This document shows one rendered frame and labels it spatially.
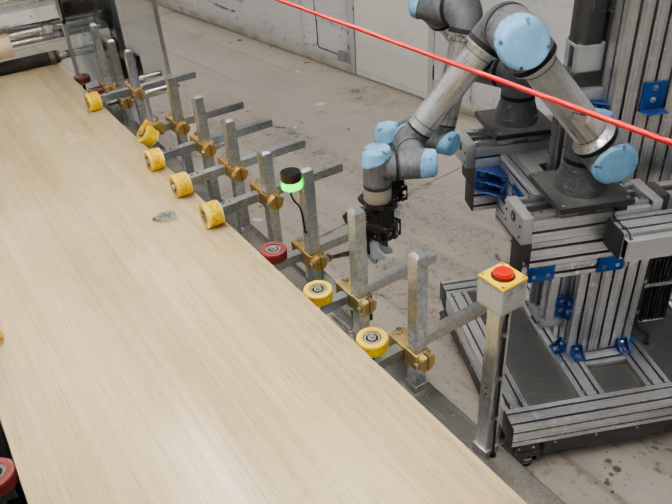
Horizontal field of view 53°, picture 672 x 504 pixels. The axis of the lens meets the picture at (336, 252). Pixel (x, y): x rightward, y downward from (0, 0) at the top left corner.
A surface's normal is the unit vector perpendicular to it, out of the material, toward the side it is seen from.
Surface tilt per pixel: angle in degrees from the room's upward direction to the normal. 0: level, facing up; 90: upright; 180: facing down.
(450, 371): 0
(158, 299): 0
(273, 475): 0
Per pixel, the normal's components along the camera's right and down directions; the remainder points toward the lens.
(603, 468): -0.06, -0.82
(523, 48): -0.04, 0.48
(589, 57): 0.16, 0.55
